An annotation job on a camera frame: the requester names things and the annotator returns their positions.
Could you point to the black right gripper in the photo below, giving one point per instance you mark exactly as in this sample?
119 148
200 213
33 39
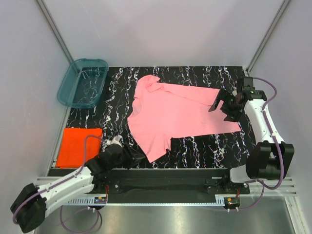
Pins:
224 95

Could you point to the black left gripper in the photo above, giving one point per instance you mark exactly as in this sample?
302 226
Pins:
132 158

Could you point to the pink t shirt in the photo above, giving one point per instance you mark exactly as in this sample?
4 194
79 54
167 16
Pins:
162 111

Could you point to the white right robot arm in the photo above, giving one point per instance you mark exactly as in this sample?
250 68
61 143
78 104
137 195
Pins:
269 161

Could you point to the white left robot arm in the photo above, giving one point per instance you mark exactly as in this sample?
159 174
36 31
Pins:
35 203

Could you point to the folded orange t shirt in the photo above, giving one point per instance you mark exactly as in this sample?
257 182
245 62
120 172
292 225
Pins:
74 142

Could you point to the teal plastic bin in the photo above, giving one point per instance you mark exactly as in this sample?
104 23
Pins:
83 83

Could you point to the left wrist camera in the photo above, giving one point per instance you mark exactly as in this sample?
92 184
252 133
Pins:
114 141

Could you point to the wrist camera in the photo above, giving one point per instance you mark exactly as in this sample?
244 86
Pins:
114 141
245 84

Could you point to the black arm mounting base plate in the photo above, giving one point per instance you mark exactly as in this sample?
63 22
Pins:
166 183

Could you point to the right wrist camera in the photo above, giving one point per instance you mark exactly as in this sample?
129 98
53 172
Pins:
245 84

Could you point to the white slotted cable duct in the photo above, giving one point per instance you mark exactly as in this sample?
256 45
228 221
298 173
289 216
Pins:
210 200

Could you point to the right aluminium frame post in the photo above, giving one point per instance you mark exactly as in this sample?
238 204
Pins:
273 25

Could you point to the aluminium frame post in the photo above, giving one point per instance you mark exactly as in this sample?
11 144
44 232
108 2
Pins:
273 25
52 25

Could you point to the left aluminium frame post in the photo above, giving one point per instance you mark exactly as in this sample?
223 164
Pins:
52 25

